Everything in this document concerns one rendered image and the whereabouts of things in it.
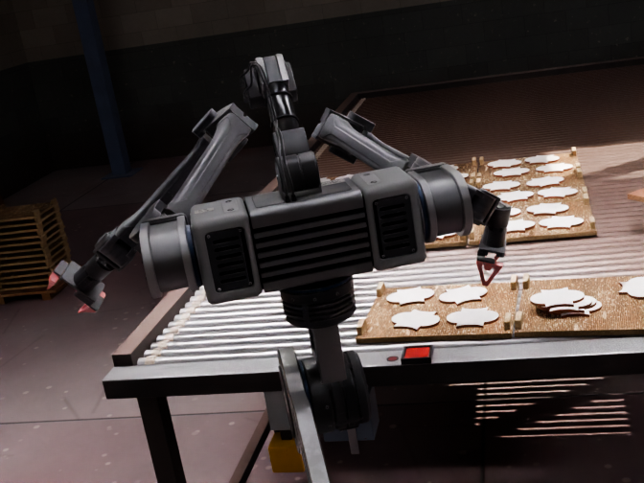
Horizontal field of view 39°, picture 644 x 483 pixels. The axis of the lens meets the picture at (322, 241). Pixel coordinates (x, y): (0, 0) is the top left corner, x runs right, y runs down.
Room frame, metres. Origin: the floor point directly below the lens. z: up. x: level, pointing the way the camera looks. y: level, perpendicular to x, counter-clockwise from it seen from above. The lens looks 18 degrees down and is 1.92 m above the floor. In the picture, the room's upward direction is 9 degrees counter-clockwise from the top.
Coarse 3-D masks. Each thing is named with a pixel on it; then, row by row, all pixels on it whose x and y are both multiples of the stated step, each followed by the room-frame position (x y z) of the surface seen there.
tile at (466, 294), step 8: (456, 288) 2.42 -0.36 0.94; (464, 288) 2.41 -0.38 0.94; (472, 288) 2.40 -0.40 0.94; (480, 288) 2.39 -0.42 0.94; (440, 296) 2.38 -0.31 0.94; (448, 296) 2.37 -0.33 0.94; (456, 296) 2.36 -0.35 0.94; (464, 296) 2.35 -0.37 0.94; (472, 296) 2.34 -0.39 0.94; (480, 296) 2.34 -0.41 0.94; (456, 304) 2.32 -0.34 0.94
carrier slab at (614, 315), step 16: (528, 288) 2.35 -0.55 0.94; (544, 288) 2.34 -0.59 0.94; (560, 288) 2.32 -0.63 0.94; (576, 288) 2.30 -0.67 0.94; (592, 288) 2.28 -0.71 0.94; (608, 288) 2.26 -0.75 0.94; (528, 304) 2.25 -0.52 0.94; (608, 304) 2.17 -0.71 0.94; (624, 304) 2.15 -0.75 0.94; (640, 304) 2.13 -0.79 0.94; (528, 320) 2.15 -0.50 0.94; (544, 320) 2.13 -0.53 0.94; (560, 320) 2.11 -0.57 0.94; (576, 320) 2.10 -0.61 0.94; (592, 320) 2.08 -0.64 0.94; (608, 320) 2.07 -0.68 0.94; (624, 320) 2.05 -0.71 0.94; (640, 320) 2.04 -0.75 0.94; (528, 336) 2.08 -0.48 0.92
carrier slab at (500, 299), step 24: (408, 288) 2.50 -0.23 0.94; (432, 288) 2.47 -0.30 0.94; (504, 288) 2.38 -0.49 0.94; (384, 312) 2.35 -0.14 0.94; (504, 312) 2.22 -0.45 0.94; (360, 336) 2.22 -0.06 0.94; (384, 336) 2.19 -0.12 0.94; (408, 336) 2.17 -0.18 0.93; (432, 336) 2.15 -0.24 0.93; (456, 336) 2.13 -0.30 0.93; (480, 336) 2.11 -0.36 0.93; (504, 336) 2.09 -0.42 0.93
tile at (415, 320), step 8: (408, 312) 2.30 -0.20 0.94; (416, 312) 2.30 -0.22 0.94; (424, 312) 2.29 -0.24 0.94; (432, 312) 2.28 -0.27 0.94; (392, 320) 2.27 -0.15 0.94; (400, 320) 2.26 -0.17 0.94; (408, 320) 2.25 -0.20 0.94; (416, 320) 2.24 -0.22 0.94; (424, 320) 2.24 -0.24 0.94; (432, 320) 2.23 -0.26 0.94; (400, 328) 2.23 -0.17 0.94; (408, 328) 2.21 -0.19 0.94; (416, 328) 2.19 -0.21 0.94; (424, 328) 2.20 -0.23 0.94
